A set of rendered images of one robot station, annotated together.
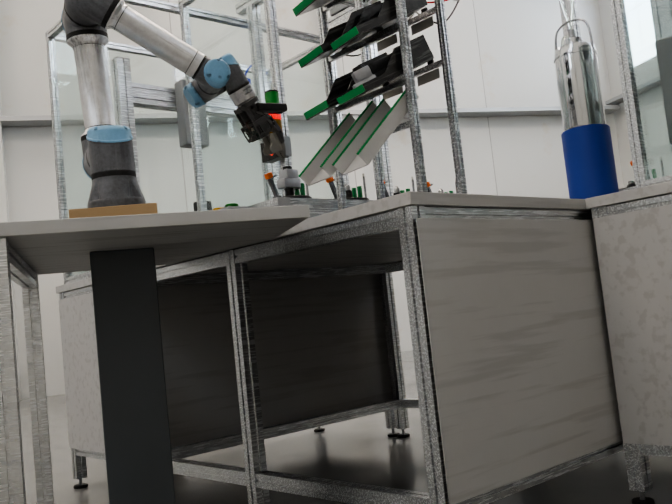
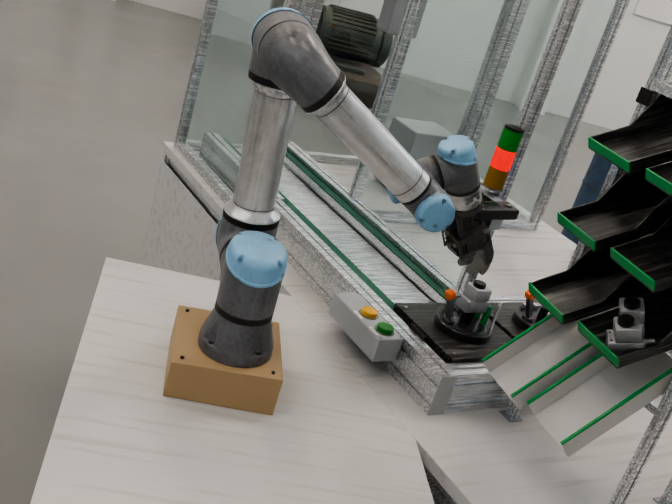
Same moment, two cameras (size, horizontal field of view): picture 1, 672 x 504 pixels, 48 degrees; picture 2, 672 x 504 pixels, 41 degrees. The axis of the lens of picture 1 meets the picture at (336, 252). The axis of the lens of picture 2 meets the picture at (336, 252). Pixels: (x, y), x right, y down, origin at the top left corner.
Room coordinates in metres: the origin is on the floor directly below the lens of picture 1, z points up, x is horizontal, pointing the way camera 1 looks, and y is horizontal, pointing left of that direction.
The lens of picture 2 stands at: (0.44, 0.29, 1.86)
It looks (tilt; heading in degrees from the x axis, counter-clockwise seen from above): 22 degrees down; 5
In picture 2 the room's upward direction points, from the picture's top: 17 degrees clockwise
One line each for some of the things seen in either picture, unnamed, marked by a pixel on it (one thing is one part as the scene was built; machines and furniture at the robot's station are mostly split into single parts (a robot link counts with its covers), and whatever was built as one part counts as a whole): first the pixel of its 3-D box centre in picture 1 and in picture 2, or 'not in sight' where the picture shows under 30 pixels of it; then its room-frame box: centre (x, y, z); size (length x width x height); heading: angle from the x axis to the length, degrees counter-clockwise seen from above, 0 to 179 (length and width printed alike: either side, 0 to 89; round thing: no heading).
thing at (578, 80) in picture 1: (577, 74); not in sight; (2.47, -0.87, 1.32); 0.14 x 0.14 x 0.38
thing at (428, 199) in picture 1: (392, 242); (572, 364); (2.69, -0.20, 0.84); 1.50 x 1.41 x 0.03; 42
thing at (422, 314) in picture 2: not in sight; (460, 331); (2.39, 0.13, 0.96); 0.24 x 0.24 x 0.02; 42
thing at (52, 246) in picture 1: (140, 246); (247, 391); (2.01, 0.52, 0.84); 0.90 x 0.70 x 0.03; 18
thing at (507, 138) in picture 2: (272, 100); (510, 139); (2.61, 0.17, 1.38); 0.05 x 0.05 x 0.05
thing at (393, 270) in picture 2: not in sight; (396, 287); (2.63, 0.31, 0.91); 0.84 x 0.28 x 0.10; 42
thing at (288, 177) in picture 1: (290, 177); (478, 295); (2.40, 0.12, 1.06); 0.08 x 0.04 x 0.07; 132
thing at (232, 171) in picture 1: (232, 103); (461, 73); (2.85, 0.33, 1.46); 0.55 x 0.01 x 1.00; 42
